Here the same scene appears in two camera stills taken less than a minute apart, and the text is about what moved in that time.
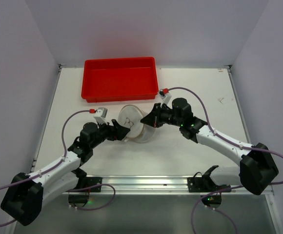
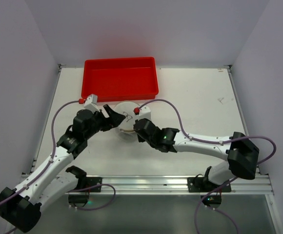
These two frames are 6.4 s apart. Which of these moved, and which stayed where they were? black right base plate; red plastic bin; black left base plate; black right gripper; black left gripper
Moved: black left gripper; black right gripper
Stayed: black right base plate; red plastic bin; black left base plate
